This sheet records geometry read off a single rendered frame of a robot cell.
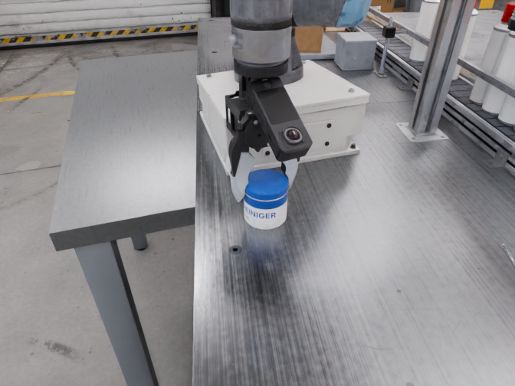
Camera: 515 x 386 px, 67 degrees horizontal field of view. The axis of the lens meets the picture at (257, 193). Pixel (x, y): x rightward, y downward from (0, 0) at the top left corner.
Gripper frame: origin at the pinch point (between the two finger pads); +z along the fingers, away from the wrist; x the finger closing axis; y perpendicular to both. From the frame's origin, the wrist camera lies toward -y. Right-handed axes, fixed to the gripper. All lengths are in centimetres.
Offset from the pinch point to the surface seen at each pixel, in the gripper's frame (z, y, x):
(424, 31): -9, 40, -66
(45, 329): 88, 64, 58
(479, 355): 4.9, -31.9, -12.0
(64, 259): 88, 99, 51
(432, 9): -14, 40, -67
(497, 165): 4.6, -4.0, -48.0
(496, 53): -11, 11, -58
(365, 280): 4.9, -17.8, -6.9
